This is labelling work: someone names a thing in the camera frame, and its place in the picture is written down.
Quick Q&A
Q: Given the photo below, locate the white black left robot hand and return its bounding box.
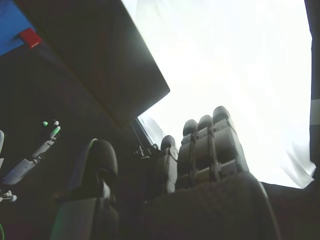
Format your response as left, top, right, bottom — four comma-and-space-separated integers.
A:
49, 106, 282, 240

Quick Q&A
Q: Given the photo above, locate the yellow cardboard box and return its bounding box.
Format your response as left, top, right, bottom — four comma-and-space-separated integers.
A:
12, 0, 171, 128

